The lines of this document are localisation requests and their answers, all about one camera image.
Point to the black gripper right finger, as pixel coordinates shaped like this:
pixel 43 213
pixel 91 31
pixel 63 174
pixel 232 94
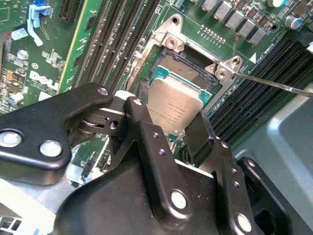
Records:
pixel 226 171

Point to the thin metal locking lever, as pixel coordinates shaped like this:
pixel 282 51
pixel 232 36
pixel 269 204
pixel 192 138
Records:
pixel 269 83

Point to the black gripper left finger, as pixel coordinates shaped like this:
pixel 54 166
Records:
pixel 49 117

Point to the silver CPU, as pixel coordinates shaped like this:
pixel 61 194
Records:
pixel 173 102

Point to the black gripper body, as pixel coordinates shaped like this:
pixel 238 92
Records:
pixel 110 208

